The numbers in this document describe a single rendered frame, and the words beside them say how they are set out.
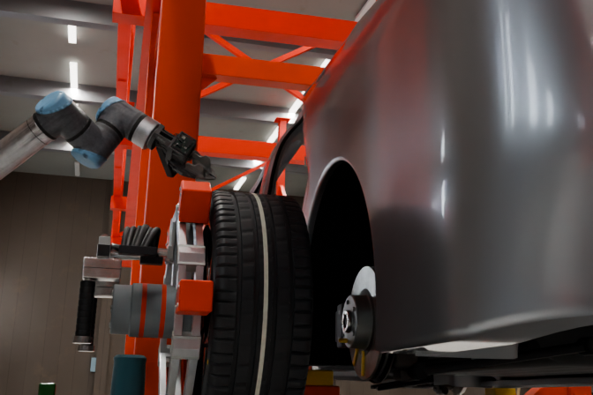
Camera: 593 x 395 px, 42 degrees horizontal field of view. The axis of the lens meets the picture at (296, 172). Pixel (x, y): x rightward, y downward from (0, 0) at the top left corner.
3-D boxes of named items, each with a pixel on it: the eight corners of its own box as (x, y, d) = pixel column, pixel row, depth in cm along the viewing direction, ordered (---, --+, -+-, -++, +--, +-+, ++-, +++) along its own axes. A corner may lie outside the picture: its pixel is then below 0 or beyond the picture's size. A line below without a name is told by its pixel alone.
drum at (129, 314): (193, 337, 197) (197, 282, 201) (108, 334, 192) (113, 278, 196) (188, 341, 210) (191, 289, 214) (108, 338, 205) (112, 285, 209)
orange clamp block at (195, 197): (208, 224, 194) (213, 191, 191) (176, 222, 192) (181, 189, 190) (206, 214, 201) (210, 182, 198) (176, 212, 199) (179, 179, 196)
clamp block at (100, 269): (120, 279, 184) (122, 257, 186) (81, 277, 182) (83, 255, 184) (120, 282, 189) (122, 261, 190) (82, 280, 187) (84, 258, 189)
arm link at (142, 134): (130, 147, 223) (148, 126, 229) (144, 156, 223) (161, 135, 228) (133, 130, 216) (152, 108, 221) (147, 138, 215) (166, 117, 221)
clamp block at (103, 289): (118, 296, 216) (120, 278, 218) (85, 294, 214) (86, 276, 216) (118, 298, 221) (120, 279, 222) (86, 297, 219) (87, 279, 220)
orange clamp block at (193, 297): (207, 316, 179) (213, 311, 171) (173, 314, 178) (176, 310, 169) (209, 286, 181) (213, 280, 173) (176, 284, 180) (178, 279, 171)
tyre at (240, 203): (329, 238, 173) (279, 173, 236) (224, 230, 167) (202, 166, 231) (291, 499, 186) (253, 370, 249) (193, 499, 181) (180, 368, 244)
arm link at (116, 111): (93, 127, 224) (113, 103, 229) (129, 149, 224) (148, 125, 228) (93, 111, 216) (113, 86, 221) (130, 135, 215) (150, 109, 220)
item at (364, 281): (384, 398, 207) (398, 282, 204) (356, 398, 205) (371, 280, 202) (351, 356, 238) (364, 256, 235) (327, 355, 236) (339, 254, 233)
